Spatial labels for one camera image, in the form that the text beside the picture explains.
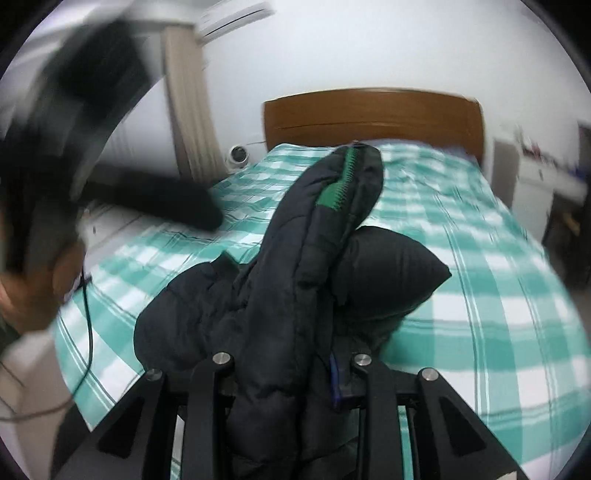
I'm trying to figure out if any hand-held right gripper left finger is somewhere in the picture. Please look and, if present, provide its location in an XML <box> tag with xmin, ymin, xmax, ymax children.
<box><xmin>55</xmin><ymin>352</ymin><xmax>237</xmax><ymax>480</ymax></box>

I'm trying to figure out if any black puffer jacket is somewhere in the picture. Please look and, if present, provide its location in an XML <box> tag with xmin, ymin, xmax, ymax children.
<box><xmin>134</xmin><ymin>143</ymin><xmax>453</xmax><ymax>480</ymax></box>

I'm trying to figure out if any white drawer cabinet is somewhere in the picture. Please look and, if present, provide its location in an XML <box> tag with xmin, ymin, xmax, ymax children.
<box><xmin>85</xmin><ymin>180</ymin><xmax>185</xmax><ymax>252</ymax></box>

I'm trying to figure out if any grey board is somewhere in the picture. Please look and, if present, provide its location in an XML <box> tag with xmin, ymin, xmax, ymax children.
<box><xmin>491</xmin><ymin>138</ymin><xmax>521</xmax><ymax>205</ymax></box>

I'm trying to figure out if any white desk with drawer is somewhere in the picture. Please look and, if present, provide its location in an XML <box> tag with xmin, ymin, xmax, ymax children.
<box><xmin>517</xmin><ymin>122</ymin><xmax>591</xmax><ymax>210</ymax></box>

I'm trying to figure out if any beige curtain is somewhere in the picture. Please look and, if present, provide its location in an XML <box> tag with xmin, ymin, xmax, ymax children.
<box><xmin>161</xmin><ymin>25</ymin><xmax>227</xmax><ymax>183</ymax></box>

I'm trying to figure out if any wooden headboard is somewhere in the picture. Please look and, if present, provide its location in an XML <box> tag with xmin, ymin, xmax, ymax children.
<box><xmin>263</xmin><ymin>88</ymin><xmax>485</xmax><ymax>166</ymax></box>

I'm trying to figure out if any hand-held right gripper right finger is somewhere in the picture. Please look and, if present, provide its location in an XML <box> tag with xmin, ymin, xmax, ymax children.
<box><xmin>329</xmin><ymin>352</ymin><xmax>529</xmax><ymax>480</ymax></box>

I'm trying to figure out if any person's left hand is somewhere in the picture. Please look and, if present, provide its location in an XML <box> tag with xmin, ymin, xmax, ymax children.
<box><xmin>0</xmin><ymin>240</ymin><xmax>89</xmax><ymax>334</ymax></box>

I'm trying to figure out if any bed with green checkered sheet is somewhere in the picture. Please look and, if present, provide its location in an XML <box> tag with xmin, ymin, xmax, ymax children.
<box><xmin>55</xmin><ymin>141</ymin><xmax>583</xmax><ymax>480</ymax></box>

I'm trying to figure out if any white air conditioner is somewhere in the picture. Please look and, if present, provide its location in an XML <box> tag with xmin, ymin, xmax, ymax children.
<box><xmin>198</xmin><ymin>2</ymin><xmax>274</xmax><ymax>38</ymax></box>

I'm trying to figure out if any black cable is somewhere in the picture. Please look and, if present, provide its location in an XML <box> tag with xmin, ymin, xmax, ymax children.
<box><xmin>0</xmin><ymin>272</ymin><xmax>95</xmax><ymax>422</ymax></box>

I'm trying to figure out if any small white fan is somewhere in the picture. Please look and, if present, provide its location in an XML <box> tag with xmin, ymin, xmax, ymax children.
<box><xmin>225</xmin><ymin>144</ymin><xmax>253</xmax><ymax>171</ymax></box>

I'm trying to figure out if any dark hanging coat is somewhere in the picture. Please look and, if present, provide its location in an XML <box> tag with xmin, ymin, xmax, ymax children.
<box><xmin>542</xmin><ymin>189</ymin><xmax>591</xmax><ymax>289</ymax></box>

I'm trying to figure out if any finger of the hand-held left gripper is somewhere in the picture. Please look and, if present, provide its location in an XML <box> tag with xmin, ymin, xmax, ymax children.
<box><xmin>90</xmin><ymin>170</ymin><xmax>225</xmax><ymax>232</ymax></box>

